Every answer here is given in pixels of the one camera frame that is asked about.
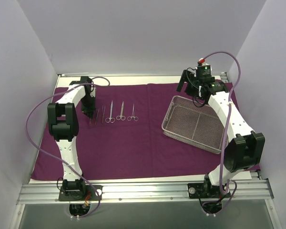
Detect purple cloth wrap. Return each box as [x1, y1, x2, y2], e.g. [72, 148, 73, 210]
[31, 80, 262, 181]

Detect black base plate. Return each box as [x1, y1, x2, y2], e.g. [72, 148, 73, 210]
[187, 183, 231, 199]
[58, 185, 102, 201]

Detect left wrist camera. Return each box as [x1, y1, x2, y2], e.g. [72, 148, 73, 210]
[80, 76, 92, 84]

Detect silver surgical scissors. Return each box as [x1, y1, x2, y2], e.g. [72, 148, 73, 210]
[105, 101, 115, 123]

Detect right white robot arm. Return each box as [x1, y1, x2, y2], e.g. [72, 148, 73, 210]
[177, 70, 265, 197]

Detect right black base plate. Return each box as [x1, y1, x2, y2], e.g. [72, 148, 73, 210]
[187, 183, 231, 199]

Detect silver surgical forceps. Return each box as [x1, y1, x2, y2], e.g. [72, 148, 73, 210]
[127, 104, 138, 122]

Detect back aluminium rail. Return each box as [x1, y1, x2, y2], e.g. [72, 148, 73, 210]
[57, 72, 227, 77]

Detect front aluminium rail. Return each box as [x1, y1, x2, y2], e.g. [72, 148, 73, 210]
[17, 179, 274, 204]

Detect thin silver tweezers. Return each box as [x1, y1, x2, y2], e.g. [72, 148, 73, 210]
[101, 105, 106, 124]

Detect metal mesh instrument tray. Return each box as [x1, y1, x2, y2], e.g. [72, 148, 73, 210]
[162, 95, 224, 155]

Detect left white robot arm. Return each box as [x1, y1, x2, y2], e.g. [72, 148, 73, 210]
[47, 77, 95, 200]

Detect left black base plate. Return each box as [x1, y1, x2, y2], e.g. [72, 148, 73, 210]
[58, 185, 102, 201]

